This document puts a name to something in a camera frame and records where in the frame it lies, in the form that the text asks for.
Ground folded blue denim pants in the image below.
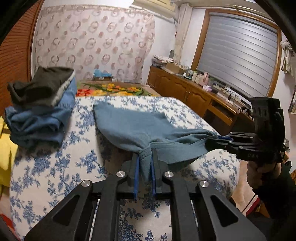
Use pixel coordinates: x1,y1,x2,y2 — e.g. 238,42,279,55
54,76,77,116

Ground circle-patterned sheer curtain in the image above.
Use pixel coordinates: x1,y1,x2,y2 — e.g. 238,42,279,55
30,5,156,85

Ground blue floral bed sheet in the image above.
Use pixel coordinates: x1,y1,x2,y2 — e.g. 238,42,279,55
9,95,241,241

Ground crumpled light blue denim pants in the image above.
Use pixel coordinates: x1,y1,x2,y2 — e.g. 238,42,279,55
4,105,72,149

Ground wooden louvred wardrobe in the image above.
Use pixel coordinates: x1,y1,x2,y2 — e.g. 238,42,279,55
0,0,44,116

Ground yellow cloth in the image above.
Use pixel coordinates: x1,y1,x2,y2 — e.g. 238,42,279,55
0,116,19,193

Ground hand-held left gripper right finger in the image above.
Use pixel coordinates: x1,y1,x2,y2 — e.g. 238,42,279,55
150,149,267,241

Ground stack of floral cloths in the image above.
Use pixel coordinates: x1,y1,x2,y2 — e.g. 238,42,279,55
151,55,175,66

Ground dark olive folded pants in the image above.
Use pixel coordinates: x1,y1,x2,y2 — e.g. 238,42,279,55
7,66,75,107

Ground grey window blind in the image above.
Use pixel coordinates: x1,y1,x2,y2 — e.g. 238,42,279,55
196,14,278,98

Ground white hanging towel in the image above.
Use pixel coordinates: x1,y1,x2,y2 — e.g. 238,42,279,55
279,40,296,78

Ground cardboard box with blue cloth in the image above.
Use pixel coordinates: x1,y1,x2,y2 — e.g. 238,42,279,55
93,69,112,81

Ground open cardboard box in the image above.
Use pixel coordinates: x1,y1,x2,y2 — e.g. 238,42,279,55
163,62,185,75

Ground beige tied curtain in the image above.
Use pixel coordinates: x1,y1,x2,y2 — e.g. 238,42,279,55
173,2,193,64

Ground person's right hand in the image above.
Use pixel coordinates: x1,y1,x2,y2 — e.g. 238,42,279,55
245,160,281,189

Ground teal blue pants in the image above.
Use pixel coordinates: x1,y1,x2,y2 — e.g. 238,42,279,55
92,103,219,186

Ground white air conditioner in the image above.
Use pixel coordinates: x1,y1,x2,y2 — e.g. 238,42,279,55
133,0,177,18

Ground group of toiletry bottles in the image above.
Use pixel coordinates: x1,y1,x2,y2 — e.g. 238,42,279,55
183,68,215,85

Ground wooden sideboard cabinet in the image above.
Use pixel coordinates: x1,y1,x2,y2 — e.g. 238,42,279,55
147,65,255,139

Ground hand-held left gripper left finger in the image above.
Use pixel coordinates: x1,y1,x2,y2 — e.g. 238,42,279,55
24,155,139,241

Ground grey folded pants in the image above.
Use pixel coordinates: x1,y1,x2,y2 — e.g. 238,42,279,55
50,71,76,107

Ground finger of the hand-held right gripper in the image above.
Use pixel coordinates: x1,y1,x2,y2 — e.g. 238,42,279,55
208,132,256,142
205,138,249,154

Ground person's right forearm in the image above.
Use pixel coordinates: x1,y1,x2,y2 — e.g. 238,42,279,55
245,160,296,241

